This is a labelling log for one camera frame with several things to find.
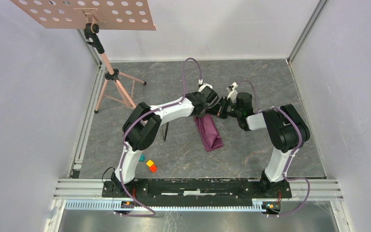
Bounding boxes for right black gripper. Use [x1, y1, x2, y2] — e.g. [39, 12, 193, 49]
[205, 96, 242, 119]

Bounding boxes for purple cloth napkin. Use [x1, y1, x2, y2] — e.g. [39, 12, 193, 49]
[194, 115, 224, 152]

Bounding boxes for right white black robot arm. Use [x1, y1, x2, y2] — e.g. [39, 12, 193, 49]
[214, 92, 310, 197]

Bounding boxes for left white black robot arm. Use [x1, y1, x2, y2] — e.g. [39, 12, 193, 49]
[111, 85, 223, 197]

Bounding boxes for yellow cube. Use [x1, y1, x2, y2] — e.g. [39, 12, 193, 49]
[146, 160, 154, 167]

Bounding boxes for orange cube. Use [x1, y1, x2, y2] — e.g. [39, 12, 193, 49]
[149, 164, 157, 173]

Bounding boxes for pink music stand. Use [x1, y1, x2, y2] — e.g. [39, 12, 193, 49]
[13, 0, 157, 113]

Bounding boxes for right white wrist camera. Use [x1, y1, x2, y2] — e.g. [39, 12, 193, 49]
[227, 82, 238, 103]

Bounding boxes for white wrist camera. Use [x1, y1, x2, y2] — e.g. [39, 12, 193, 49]
[227, 82, 238, 103]
[198, 83, 213, 92]

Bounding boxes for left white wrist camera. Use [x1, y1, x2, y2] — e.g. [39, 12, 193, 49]
[198, 83, 213, 92]

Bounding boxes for aluminium frame rail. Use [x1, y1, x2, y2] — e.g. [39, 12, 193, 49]
[44, 178, 347, 232]

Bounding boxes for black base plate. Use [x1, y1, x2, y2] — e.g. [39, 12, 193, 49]
[101, 178, 292, 207]

